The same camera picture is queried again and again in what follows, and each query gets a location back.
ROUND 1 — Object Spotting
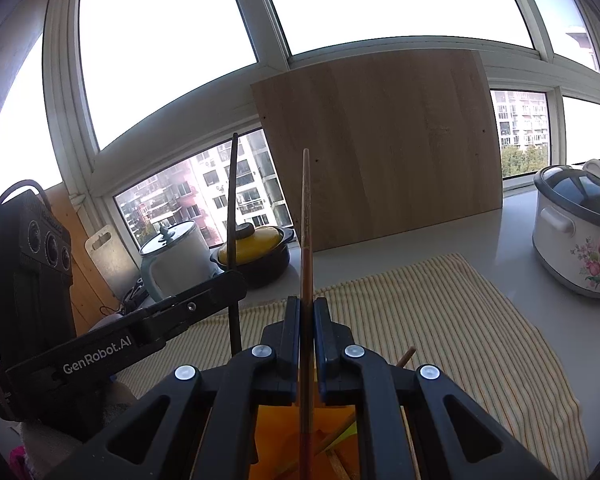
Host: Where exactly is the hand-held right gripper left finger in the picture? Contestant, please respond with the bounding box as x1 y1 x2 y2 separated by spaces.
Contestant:
45 296 302 480

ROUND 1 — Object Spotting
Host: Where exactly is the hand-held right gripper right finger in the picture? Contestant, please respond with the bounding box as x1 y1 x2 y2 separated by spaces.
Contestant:
312 296 556 480

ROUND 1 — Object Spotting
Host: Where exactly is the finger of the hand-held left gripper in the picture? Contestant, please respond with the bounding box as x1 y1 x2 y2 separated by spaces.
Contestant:
140 270 249 348

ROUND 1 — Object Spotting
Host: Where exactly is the dark brown chopstick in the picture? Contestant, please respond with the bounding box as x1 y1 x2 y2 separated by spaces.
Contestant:
226 132 243 353

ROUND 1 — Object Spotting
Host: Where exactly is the yellow plastic bucket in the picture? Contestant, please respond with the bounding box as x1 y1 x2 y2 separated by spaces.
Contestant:
250 402 371 480

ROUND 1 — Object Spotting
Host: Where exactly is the reddish brown chopstick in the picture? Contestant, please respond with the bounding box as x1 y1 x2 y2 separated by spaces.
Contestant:
300 148 312 480

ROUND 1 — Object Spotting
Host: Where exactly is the person's left hand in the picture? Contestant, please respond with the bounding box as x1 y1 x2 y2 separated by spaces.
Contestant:
22 384 137 480

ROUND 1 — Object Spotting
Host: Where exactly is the pale green electric cooker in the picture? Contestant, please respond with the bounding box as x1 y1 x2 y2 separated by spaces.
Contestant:
139 220 223 301

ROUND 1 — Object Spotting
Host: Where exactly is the orange-brown plank board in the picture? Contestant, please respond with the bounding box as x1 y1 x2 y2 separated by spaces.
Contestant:
42 187 123 333

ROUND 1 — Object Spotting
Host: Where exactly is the black pot with yellow lid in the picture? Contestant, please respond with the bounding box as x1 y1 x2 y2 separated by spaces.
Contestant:
210 225 297 290

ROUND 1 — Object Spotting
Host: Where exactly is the black power strip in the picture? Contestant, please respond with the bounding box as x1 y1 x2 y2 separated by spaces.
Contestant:
122 280 151 311

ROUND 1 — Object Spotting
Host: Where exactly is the light green plastic spoon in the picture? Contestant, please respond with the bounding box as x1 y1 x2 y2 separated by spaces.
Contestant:
330 417 360 453

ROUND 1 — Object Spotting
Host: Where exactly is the striped yellow cloth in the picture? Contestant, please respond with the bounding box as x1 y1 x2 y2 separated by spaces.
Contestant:
115 252 581 480

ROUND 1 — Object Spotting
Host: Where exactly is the large light wooden board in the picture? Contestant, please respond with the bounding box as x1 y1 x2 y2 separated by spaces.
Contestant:
250 49 503 253

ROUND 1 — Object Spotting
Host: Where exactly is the white floral rice cooker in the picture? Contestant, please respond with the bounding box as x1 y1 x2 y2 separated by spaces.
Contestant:
531 158 600 300

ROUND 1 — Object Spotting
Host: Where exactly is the white cutting board with handle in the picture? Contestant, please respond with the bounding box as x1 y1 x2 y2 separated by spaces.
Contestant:
84 224 143 301

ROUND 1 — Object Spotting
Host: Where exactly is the white window frame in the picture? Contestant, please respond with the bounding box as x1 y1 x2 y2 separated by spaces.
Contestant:
0 0 600 241

